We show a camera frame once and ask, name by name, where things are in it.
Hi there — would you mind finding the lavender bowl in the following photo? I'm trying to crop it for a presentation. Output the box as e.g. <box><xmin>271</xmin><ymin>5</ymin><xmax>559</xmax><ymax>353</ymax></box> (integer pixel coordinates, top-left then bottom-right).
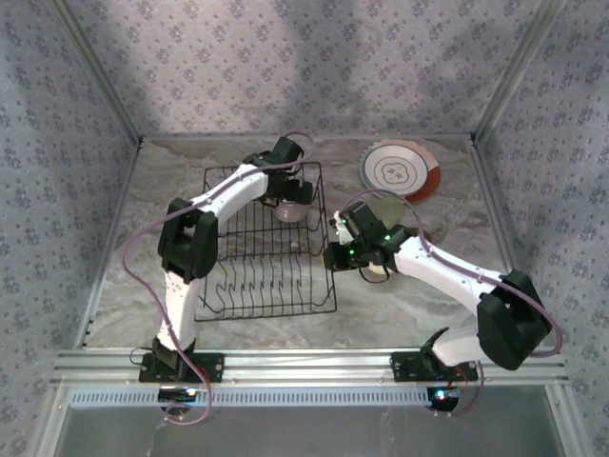
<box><xmin>274</xmin><ymin>196</ymin><xmax>311</xmax><ymax>224</ymax></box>

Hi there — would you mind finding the frosted green cup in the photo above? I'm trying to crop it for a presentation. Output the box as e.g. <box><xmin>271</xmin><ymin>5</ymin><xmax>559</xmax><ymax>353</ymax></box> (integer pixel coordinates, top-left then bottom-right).
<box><xmin>372</xmin><ymin>196</ymin><xmax>406</xmax><ymax>230</ymax></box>

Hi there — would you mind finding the black wire dish rack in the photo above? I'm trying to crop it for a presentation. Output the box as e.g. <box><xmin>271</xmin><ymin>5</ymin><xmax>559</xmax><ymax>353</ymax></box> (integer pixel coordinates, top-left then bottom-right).
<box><xmin>193</xmin><ymin>160</ymin><xmax>340</xmax><ymax>324</ymax></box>

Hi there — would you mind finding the pink blue red plate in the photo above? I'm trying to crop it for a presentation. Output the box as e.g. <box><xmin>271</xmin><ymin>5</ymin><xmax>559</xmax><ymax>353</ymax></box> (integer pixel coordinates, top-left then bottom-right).
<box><xmin>359</xmin><ymin>137</ymin><xmax>442</xmax><ymax>205</ymax></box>

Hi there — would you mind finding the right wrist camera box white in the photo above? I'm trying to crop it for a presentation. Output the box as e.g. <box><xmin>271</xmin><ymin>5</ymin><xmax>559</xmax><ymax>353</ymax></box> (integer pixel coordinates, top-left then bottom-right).
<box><xmin>329</xmin><ymin>210</ymin><xmax>354</xmax><ymax>245</ymax></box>

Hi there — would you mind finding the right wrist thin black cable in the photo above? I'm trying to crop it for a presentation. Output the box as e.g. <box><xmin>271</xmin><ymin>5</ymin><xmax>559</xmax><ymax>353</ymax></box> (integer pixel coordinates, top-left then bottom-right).
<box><xmin>358</xmin><ymin>267</ymin><xmax>390</xmax><ymax>286</ymax></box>

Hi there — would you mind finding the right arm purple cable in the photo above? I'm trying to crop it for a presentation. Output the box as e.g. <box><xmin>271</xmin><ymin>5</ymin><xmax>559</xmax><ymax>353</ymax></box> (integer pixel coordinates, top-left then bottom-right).
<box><xmin>338</xmin><ymin>188</ymin><xmax>566</xmax><ymax>419</ymax></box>

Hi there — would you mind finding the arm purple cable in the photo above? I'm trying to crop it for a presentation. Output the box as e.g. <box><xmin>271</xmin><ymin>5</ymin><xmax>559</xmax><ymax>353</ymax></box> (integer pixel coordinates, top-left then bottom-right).
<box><xmin>122</xmin><ymin>130</ymin><xmax>316</xmax><ymax>426</ymax></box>
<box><xmin>338</xmin><ymin>188</ymin><xmax>566</xmax><ymax>419</ymax></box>

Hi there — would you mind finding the aluminium table rear rail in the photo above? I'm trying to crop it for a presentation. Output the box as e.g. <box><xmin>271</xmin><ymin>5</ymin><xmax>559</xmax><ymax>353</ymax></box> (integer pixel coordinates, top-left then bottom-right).
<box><xmin>142</xmin><ymin>130</ymin><xmax>477</xmax><ymax>142</ymax></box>

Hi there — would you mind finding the aluminium mounting rail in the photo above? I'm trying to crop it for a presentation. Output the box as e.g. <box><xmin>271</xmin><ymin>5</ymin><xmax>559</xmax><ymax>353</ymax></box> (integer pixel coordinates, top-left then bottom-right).
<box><xmin>51</xmin><ymin>347</ymin><xmax>571</xmax><ymax>386</ymax></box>

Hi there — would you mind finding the aluminium table side rail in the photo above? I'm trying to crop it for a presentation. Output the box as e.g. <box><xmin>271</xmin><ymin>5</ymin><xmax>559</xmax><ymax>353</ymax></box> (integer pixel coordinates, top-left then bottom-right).
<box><xmin>468</xmin><ymin>132</ymin><xmax>543</xmax><ymax>348</ymax></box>
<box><xmin>75</xmin><ymin>140</ymin><xmax>144</xmax><ymax>351</ymax></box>

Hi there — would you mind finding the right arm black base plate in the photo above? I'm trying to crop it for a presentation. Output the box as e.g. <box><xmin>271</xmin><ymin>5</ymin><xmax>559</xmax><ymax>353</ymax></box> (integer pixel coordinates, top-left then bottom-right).
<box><xmin>390</xmin><ymin>351</ymin><xmax>479</xmax><ymax>384</ymax></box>

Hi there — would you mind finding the slotted white cable duct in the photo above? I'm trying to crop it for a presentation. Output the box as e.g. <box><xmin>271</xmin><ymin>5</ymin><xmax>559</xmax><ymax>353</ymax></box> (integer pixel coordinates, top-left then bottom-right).
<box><xmin>69</xmin><ymin>386</ymin><xmax>432</xmax><ymax>408</ymax></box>

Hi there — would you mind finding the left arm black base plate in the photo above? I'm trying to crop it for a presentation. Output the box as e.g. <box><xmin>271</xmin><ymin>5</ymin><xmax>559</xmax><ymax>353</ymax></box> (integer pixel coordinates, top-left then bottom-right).
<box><xmin>138</xmin><ymin>352</ymin><xmax>226</xmax><ymax>384</ymax></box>

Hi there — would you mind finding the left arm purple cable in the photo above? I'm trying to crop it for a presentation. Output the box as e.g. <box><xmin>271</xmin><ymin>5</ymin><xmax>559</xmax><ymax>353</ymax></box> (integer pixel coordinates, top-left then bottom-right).
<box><xmin>122</xmin><ymin>130</ymin><xmax>316</xmax><ymax>426</ymax></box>

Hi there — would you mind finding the aluminium frame post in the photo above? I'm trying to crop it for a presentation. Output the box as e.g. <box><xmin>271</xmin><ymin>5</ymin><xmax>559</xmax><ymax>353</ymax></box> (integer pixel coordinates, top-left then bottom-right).
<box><xmin>56</xmin><ymin>0</ymin><xmax>146</xmax><ymax>145</ymax></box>
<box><xmin>469</xmin><ymin>0</ymin><xmax>570</xmax><ymax>144</ymax></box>

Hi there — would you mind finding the aluminium frame leg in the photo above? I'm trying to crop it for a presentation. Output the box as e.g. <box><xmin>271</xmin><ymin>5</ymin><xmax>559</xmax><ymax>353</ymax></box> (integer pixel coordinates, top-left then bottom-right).
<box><xmin>544</xmin><ymin>383</ymin><xmax>594</xmax><ymax>457</ymax></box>
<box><xmin>35</xmin><ymin>384</ymin><xmax>72</xmax><ymax>457</ymax></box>

